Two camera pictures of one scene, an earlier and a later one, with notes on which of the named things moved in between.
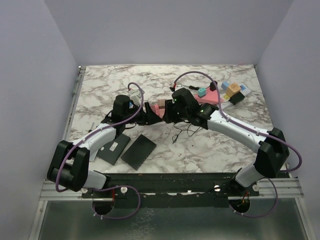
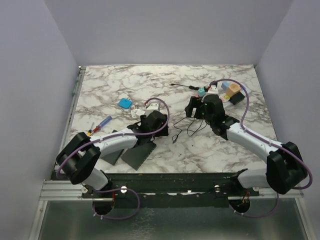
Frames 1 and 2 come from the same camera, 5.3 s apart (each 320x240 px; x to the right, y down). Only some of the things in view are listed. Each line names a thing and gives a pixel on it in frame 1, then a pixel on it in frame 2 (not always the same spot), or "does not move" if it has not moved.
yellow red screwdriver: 90,130 does not move
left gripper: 149,117 to 163,133
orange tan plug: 232,89 does not move
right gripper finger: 169,105 to 198,103
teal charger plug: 201,92 does not move
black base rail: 196,190 does not move
